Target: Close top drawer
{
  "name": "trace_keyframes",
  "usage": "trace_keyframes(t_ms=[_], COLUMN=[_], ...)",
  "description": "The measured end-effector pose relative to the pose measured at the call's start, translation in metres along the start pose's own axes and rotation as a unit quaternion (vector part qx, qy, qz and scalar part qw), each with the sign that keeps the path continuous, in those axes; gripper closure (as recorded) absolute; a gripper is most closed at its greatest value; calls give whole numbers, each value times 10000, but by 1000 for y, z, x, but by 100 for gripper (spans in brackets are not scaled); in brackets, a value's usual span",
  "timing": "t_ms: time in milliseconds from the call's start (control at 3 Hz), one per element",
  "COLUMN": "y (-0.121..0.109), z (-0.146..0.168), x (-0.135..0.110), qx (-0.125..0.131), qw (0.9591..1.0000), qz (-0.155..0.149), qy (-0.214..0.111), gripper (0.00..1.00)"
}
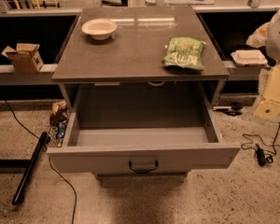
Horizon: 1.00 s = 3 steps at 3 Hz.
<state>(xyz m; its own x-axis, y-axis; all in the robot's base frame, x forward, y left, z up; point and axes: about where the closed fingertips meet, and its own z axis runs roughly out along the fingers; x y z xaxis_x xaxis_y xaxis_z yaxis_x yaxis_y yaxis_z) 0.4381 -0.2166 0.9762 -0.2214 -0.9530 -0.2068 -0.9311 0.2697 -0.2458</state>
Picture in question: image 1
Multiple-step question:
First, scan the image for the black floor cable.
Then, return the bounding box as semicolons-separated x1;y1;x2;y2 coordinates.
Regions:
0;70;77;224

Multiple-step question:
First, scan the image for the grey drawer cabinet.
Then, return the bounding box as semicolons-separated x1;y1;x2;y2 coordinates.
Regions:
51;6;231;182

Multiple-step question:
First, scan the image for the black power adapter with cable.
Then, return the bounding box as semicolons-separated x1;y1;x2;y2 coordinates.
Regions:
241;120;280;167

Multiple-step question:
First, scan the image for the grey top drawer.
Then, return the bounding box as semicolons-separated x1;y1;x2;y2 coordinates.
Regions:
48;82;239;176

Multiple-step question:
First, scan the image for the black tube on floor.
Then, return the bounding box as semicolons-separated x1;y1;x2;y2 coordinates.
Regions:
12;132;48;205

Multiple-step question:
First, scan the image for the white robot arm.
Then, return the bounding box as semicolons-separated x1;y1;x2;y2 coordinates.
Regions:
254;9;280;119

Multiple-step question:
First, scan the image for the white foam takeout container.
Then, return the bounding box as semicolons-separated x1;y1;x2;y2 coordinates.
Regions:
231;49;267;66

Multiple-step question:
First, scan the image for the small cardboard box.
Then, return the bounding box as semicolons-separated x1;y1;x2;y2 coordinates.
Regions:
1;43;44;73

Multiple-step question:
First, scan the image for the green snack bag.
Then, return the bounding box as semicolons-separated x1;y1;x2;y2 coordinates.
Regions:
161;37;206;71

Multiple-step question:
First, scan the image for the white paper bowl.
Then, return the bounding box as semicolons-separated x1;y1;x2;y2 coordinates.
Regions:
81;19;118;40

